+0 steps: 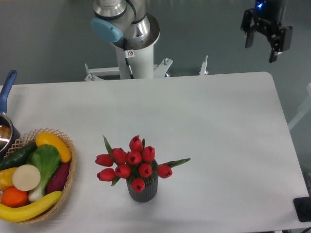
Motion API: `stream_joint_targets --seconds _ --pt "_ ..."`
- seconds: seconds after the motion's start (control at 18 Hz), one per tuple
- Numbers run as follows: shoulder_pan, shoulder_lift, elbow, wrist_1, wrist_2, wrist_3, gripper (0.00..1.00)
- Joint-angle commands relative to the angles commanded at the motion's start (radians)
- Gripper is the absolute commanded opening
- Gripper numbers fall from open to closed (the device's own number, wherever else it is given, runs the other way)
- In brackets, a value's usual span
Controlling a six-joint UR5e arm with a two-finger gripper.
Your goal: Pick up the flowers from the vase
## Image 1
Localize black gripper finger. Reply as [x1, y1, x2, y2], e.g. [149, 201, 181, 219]
[268, 26, 293, 63]
[241, 8, 257, 48]

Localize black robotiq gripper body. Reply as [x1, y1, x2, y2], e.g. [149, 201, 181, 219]
[253, 0, 287, 36]

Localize red tulip bouquet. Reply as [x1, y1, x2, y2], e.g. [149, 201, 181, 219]
[95, 135, 190, 191]

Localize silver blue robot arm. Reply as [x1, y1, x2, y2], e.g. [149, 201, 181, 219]
[91, 0, 293, 63]

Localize dark grey ribbed vase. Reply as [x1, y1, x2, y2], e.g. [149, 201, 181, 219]
[126, 171, 159, 202]

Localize black device at table edge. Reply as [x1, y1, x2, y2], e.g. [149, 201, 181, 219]
[293, 197, 311, 222]

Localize green bok choy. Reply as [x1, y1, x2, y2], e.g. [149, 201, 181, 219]
[27, 145, 60, 202]

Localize woven wicker basket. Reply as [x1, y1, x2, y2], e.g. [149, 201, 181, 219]
[0, 128, 76, 224]

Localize purple sweet potato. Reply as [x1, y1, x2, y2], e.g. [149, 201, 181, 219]
[46, 163, 70, 194]

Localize green cucumber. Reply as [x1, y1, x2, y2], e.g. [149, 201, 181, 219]
[0, 142, 37, 170]

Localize yellow bell pepper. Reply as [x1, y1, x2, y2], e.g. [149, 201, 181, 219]
[0, 167, 17, 191]

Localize orange fruit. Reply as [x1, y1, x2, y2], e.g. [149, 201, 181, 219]
[0, 187, 28, 208]

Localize yellow banana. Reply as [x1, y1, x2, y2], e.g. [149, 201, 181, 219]
[0, 191, 62, 222]

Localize white table clamp bracket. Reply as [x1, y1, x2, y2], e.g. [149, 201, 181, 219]
[199, 55, 209, 76]

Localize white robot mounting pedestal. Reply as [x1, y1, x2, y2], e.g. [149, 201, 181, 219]
[85, 38, 173, 81]

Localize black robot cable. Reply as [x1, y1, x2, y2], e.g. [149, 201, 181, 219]
[122, 38, 135, 79]

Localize blue handled saucepan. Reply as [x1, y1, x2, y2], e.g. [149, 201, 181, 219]
[0, 70, 20, 160]

